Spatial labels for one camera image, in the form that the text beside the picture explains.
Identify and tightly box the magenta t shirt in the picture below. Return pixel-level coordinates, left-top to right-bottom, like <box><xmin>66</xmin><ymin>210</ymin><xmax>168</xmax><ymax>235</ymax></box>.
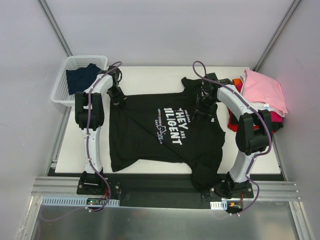
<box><xmin>235</xmin><ymin>83</ymin><xmax>283</xmax><ymax>123</ymax></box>

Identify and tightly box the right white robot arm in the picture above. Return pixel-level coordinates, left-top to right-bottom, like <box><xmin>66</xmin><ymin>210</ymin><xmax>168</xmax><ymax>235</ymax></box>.
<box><xmin>193</xmin><ymin>73</ymin><xmax>273</xmax><ymax>199</ymax></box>

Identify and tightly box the white cable duct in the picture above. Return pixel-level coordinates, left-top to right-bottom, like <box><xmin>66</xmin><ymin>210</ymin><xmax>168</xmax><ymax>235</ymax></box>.
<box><xmin>210</xmin><ymin>200</ymin><xmax>228</xmax><ymax>211</ymax></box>
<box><xmin>41</xmin><ymin>196</ymin><xmax>120</xmax><ymax>208</ymax></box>

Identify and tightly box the left white cable duct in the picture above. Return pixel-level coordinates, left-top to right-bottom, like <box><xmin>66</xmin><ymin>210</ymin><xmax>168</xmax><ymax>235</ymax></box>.
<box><xmin>41</xmin><ymin>196</ymin><xmax>120</xmax><ymax>208</ymax></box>

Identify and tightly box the navy blue t shirt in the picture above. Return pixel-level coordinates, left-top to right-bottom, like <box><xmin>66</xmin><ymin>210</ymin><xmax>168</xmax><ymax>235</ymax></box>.
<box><xmin>65</xmin><ymin>63</ymin><xmax>102</xmax><ymax>95</ymax></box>

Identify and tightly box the white t shirt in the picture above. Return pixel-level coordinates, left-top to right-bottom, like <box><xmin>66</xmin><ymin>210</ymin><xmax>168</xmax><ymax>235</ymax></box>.
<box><xmin>239</xmin><ymin>75</ymin><xmax>285</xmax><ymax>118</ymax></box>

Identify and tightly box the purple cable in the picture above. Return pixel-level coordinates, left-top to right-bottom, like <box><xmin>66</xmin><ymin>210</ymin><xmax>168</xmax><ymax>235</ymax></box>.
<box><xmin>191</xmin><ymin>60</ymin><xmax>273</xmax><ymax>218</ymax></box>
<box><xmin>39</xmin><ymin>61</ymin><xmax>123</xmax><ymax>222</ymax></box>

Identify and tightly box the right white cable duct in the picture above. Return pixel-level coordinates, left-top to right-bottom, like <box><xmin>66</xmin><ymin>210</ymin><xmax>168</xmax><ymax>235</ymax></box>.
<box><xmin>210</xmin><ymin>200</ymin><xmax>228</xmax><ymax>211</ymax></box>

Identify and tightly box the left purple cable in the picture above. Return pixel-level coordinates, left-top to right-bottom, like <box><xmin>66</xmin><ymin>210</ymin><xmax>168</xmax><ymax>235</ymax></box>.
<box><xmin>39</xmin><ymin>61</ymin><xmax>123</xmax><ymax>222</ymax></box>

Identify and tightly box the red t shirt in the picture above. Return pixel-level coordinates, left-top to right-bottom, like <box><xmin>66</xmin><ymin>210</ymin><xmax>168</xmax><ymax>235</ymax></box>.
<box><xmin>227</xmin><ymin>109</ymin><xmax>239</xmax><ymax>133</ymax></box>

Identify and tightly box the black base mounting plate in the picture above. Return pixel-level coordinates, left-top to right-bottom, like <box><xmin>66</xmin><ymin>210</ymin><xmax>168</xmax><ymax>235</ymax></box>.
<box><xmin>76</xmin><ymin>173</ymin><xmax>254</xmax><ymax>209</ymax></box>

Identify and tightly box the aluminium frame rail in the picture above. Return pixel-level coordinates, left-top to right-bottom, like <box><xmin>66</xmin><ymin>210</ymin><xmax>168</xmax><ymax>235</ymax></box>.
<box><xmin>31</xmin><ymin>176</ymin><xmax>303</xmax><ymax>202</ymax></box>

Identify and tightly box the pink t shirt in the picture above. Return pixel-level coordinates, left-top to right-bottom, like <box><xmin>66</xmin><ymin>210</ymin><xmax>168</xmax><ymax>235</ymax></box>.
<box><xmin>241</xmin><ymin>69</ymin><xmax>288</xmax><ymax>118</ymax></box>

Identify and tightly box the white plastic laundry basket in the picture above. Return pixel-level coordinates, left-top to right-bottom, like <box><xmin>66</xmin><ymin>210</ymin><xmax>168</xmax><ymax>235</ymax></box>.
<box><xmin>51</xmin><ymin>55</ymin><xmax>108</xmax><ymax>107</ymax></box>

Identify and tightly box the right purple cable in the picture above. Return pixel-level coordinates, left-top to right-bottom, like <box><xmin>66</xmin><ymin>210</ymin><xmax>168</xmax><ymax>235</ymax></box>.
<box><xmin>191</xmin><ymin>60</ymin><xmax>273</xmax><ymax>218</ymax></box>

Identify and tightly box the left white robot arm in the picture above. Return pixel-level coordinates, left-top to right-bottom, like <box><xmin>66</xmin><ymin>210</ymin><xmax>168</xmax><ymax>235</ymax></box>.
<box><xmin>74</xmin><ymin>61</ymin><xmax>127</xmax><ymax>195</ymax></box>

